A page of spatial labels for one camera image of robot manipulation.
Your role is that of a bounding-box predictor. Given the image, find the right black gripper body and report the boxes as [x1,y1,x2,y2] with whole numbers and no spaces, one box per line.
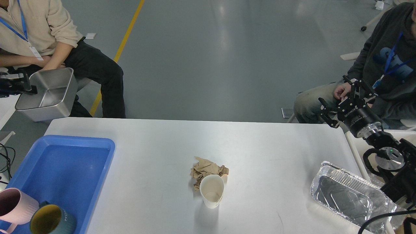
[338,101,383,138]

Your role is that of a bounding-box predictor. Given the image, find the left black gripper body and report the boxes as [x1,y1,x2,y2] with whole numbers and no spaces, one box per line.
[0,79,17,98]

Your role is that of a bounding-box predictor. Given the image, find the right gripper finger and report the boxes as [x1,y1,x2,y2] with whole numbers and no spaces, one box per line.
[342,75,378,105]
[318,97,344,128]

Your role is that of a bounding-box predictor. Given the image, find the square stainless steel tin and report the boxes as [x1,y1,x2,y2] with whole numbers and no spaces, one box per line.
[15,68,78,122]

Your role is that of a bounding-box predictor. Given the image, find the aluminium foil tray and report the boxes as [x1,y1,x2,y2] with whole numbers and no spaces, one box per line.
[310,161,397,227]

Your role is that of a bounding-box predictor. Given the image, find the teal green mug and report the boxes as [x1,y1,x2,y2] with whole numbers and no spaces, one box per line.
[29,201,77,234]

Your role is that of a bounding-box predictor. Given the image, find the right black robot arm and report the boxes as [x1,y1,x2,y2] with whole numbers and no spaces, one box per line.
[310,75,415,234]

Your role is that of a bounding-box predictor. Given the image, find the beige waste bin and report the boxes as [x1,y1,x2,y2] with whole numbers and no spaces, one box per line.
[345,129,416,234]

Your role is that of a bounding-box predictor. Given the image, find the white side table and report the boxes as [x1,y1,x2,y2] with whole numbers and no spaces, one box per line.
[0,95,20,130]

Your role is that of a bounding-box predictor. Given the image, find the person in dark hoodie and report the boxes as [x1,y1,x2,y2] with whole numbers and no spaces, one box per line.
[293,3,416,129]

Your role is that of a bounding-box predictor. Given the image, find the person in beige sweater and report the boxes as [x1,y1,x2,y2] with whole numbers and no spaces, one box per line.
[0,0,126,119]

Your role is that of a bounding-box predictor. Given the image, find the blue plastic tray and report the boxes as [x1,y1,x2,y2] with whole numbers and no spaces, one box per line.
[7,135,115,234]

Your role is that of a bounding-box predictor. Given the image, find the pink mug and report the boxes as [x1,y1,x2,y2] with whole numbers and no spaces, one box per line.
[0,188,40,234]

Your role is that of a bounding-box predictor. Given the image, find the white paper cup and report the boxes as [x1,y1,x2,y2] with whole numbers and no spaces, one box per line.
[200,175,225,209]

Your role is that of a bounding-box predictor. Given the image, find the crumpled brown paper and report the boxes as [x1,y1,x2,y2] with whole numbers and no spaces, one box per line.
[190,157,230,191]

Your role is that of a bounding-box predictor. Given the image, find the black cables on floor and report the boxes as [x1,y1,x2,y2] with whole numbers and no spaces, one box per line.
[0,143,16,181]

